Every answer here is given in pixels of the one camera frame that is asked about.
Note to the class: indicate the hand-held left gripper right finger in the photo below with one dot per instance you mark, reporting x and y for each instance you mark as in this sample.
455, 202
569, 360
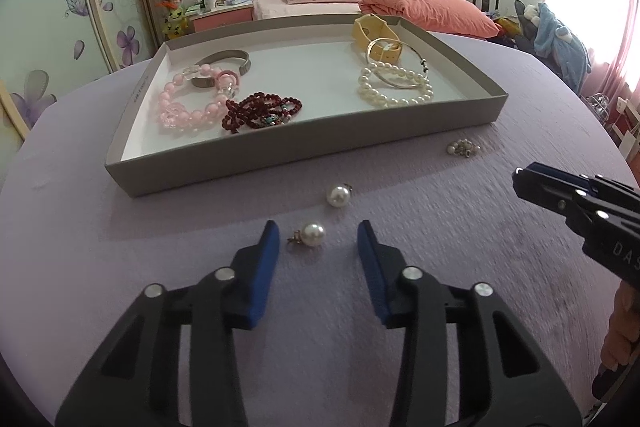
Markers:
372, 277

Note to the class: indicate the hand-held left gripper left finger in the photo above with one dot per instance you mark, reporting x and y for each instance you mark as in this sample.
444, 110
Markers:
262, 277

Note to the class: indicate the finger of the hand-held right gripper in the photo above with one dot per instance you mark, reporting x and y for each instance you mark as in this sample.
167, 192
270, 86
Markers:
540, 194
555, 173

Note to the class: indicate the pearl earring with hook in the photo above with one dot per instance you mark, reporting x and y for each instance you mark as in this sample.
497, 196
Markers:
315, 234

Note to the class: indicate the thin silver bangle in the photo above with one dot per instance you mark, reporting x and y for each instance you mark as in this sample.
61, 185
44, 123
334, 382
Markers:
400, 82

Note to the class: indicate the grey cardboard tray box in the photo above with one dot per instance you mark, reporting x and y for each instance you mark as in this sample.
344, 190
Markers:
310, 72

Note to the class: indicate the wide silver cuff bangle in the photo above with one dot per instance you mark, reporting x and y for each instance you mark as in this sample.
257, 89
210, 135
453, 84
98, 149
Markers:
225, 54

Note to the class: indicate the yellow wrist watch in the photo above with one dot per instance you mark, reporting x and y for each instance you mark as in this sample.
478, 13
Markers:
370, 27

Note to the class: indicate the person's right hand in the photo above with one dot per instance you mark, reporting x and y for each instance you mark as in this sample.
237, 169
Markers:
622, 327

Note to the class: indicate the white cluttered shelf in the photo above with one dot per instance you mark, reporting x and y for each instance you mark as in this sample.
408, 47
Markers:
617, 122

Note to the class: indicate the blue plush garment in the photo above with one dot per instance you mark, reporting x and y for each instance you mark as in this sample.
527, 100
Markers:
562, 42

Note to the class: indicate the black office chair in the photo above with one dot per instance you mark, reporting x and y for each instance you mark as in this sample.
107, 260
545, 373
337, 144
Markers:
525, 32

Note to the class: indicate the orange pillow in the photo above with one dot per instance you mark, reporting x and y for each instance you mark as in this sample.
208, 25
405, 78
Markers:
435, 12

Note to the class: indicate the pink nightstand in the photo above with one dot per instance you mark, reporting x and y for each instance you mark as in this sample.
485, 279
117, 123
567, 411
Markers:
220, 19

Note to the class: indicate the yellow plush toy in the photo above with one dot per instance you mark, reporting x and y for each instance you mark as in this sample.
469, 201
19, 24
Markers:
176, 23

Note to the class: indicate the pink bed sheet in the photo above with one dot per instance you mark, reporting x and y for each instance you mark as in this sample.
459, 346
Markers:
280, 7

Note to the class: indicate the floral sliding door wardrobe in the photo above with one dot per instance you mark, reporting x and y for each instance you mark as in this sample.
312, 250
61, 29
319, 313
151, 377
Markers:
50, 7

